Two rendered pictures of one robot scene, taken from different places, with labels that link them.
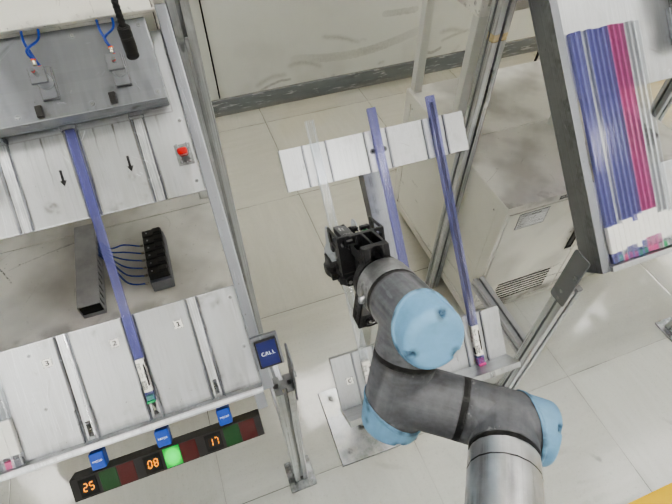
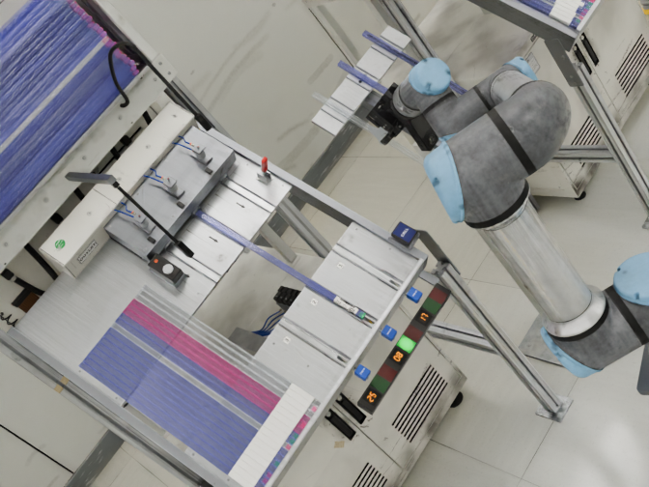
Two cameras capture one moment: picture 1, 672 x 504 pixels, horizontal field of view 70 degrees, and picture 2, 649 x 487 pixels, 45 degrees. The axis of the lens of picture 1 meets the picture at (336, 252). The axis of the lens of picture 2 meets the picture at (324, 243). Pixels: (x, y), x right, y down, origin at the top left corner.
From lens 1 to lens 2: 117 cm
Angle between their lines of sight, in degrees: 20
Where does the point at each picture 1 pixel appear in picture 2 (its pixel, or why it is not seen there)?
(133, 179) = (249, 211)
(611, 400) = not seen: outside the picture
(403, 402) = (452, 116)
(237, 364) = (395, 261)
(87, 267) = (258, 342)
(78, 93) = (190, 183)
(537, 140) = (486, 28)
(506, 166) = (478, 59)
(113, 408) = (345, 338)
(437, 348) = (437, 75)
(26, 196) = (203, 262)
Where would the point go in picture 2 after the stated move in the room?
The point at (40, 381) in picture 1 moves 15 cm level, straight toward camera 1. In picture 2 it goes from (292, 353) to (345, 332)
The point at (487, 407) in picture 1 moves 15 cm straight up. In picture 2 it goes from (487, 82) to (447, 22)
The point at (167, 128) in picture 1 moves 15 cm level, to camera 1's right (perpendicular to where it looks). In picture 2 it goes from (244, 173) to (288, 132)
